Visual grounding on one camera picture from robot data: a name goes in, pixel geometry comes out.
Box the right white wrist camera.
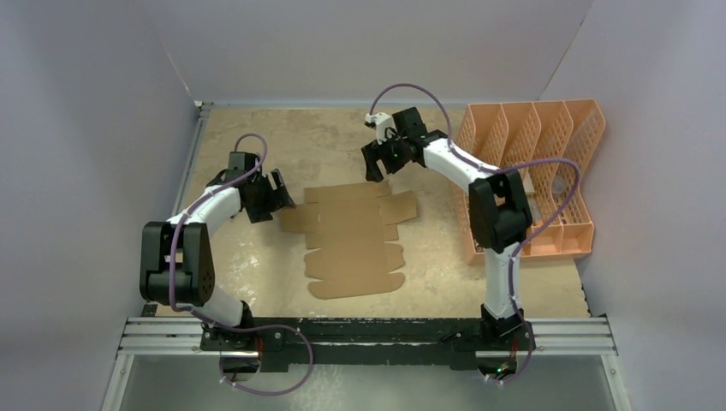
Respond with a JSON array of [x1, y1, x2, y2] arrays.
[[364, 112, 396, 140]]

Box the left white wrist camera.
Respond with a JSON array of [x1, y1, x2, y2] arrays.
[[228, 152, 260, 173]]

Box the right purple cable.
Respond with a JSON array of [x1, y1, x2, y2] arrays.
[[368, 83, 582, 387]]

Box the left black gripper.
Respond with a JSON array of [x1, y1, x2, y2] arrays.
[[247, 170, 294, 223]]

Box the orange plastic file organizer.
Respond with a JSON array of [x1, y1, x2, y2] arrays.
[[454, 99, 606, 260]]

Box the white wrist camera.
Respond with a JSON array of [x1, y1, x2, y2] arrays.
[[228, 152, 260, 173], [364, 112, 396, 140]]

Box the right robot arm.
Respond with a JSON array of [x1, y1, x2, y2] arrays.
[[361, 107, 533, 348]]

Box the brown cardboard box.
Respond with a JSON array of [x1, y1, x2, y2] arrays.
[[280, 182, 418, 300]]

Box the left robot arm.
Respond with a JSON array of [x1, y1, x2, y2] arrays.
[[140, 152, 295, 350]]

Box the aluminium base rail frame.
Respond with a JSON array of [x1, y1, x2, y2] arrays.
[[103, 317, 630, 410]]

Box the purple round item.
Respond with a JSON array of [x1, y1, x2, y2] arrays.
[[550, 176, 568, 196]]

